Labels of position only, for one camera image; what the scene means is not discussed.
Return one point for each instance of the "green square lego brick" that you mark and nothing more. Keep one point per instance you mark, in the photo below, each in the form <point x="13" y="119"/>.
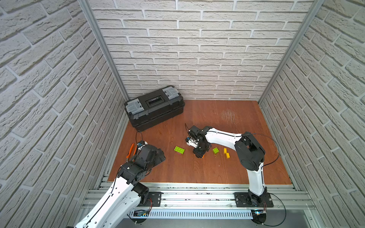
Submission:
<point x="216" y="150"/>

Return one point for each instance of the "aluminium corner post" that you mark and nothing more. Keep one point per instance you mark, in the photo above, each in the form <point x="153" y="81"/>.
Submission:
<point x="314" y="9"/>
<point x="86" y="8"/>

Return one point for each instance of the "black plastic toolbox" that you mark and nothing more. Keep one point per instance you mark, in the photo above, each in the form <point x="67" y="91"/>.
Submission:
<point x="154" y="108"/>

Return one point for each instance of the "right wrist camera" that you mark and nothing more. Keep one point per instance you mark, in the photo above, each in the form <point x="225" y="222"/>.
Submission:
<point x="191" y="142"/>

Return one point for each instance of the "aluminium corner post right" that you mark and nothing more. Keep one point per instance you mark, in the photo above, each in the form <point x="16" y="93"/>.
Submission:
<point x="314" y="9"/>

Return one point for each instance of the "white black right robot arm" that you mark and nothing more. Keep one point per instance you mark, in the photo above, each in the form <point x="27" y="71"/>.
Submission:
<point x="250" y="154"/>

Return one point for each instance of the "aluminium corner post left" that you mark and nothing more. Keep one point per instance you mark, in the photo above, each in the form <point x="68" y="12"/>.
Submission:
<point x="86" y="8"/>

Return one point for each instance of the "white perforated cable tray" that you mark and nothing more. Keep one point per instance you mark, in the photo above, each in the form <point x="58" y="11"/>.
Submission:
<point x="190" y="214"/>

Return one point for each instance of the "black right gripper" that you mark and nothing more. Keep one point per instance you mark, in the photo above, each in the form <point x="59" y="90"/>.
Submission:
<point x="198" y="154"/>

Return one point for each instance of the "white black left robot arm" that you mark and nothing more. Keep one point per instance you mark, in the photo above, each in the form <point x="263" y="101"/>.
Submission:
<point x="126" y="191"/>

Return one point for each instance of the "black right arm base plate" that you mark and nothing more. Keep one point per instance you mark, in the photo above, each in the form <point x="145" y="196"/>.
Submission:
<point x="248" y="199"/>

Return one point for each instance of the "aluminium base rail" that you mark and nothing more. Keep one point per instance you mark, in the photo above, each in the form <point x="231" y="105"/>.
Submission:
<point x="221" y="196"/>

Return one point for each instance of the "green long lego brick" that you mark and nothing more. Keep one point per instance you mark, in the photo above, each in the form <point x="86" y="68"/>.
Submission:
<point x="179" y="150"/>

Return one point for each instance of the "orange handled pliers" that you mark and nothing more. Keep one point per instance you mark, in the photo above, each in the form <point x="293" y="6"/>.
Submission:
<point x="132" y="151"/>

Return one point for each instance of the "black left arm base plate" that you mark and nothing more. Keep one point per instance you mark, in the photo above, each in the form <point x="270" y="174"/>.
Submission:
<point x="151" y="199"/>

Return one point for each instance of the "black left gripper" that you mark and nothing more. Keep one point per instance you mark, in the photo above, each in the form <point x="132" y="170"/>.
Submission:
<point x="138" y="149"/>

